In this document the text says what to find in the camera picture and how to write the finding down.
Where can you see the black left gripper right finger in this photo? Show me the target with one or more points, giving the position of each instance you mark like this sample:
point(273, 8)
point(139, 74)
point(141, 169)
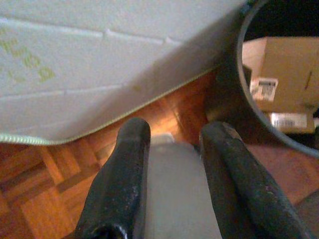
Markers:
point(239, 189)

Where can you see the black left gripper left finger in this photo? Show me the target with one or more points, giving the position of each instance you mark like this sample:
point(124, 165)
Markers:
point(117, 189)

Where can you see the white plastic bottle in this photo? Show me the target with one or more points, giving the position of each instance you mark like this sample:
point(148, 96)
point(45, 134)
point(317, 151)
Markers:
point(174, 186)

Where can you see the round grey waste bin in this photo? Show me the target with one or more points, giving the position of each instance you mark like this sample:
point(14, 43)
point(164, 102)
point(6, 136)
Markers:
point(229, 104)

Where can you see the white mattress with green trim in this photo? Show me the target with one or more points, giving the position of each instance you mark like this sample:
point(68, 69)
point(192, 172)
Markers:
point(74, 74)

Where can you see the large cardboard box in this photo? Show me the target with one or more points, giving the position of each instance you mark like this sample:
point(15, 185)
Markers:
point(289, 64)

